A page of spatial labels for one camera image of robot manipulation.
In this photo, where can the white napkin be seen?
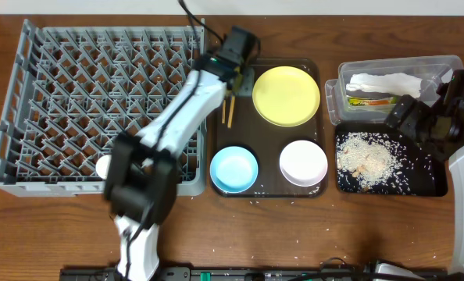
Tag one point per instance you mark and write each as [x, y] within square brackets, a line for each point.
[398, 84]

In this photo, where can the spilled rice pile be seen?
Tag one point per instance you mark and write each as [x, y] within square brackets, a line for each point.
[366, 162]

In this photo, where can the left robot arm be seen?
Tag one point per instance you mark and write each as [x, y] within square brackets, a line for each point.
[141, 171]

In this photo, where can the wooden chopstick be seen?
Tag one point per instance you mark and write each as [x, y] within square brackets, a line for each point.
[224, 108]
[231, 111]

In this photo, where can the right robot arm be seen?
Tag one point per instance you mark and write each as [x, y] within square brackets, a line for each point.
[439, 131]

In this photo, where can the light blue bowl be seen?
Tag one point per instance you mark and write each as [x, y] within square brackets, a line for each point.
[233, 169]

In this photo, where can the black waste tray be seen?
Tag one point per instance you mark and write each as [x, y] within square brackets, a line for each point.
[423, 175]

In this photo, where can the clear plastic bin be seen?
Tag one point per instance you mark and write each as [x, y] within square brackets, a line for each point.
[432, 70]

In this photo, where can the grey dishwasher rack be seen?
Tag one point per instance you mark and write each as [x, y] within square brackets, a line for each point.
[72, 90]

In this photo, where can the white pink bowl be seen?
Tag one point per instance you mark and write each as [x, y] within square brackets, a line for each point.
[303, 163]

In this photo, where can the green yellow sauce packet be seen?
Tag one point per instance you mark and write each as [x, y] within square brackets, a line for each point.
[354, 101]

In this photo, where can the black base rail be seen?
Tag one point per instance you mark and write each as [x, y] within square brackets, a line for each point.
[187, 274]

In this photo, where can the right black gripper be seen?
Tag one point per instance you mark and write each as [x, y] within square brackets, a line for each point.
[419, 109]

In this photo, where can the yellow plate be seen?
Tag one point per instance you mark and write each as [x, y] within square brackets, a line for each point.
[286, 96]

